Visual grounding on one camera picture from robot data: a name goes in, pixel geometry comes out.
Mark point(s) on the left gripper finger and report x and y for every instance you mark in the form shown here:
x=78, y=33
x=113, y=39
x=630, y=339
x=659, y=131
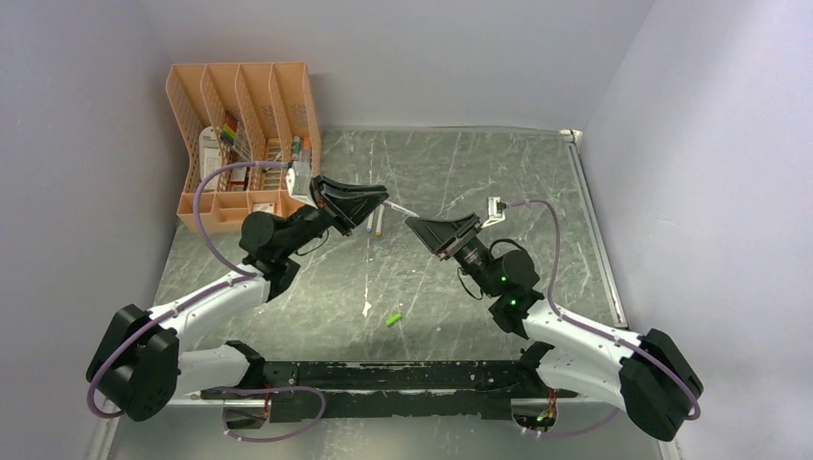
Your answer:
x=351, y=210
x=331, y=192

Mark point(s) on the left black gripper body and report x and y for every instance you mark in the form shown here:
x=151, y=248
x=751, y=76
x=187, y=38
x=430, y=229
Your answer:
x=308, y=223

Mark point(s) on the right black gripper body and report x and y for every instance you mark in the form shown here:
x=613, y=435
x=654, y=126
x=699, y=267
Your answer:
x=476, y=258

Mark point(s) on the green pen cap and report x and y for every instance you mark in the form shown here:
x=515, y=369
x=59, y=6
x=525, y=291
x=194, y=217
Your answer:
x=392, y=320

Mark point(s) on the white pen blue tip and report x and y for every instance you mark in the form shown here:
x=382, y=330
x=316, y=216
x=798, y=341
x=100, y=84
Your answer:
x=370, y=224

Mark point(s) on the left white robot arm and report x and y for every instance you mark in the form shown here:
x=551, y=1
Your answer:
x=144, y=358

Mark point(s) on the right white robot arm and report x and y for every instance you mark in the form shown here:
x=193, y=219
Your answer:
x=644, y=375

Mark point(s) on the small white box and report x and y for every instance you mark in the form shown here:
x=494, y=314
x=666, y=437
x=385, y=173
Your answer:
x=265, y=207

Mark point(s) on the colored markers pack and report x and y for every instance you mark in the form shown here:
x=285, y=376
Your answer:
x=229, y=130

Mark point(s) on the white booklet in organizer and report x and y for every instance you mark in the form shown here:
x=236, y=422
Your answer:
x=209, y=155

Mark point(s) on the orange file organizer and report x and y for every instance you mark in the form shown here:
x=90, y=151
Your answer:
x=274, y=104

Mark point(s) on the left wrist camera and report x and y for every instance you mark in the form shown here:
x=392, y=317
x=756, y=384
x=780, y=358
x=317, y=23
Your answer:
x=299, y=181

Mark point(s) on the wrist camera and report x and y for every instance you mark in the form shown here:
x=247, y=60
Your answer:
x=496, y=208
x=299, y=181

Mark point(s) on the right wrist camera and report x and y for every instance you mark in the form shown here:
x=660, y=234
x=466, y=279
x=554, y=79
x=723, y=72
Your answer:
x=496, y=208

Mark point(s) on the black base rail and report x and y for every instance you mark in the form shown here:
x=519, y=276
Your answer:
x=294, y=391

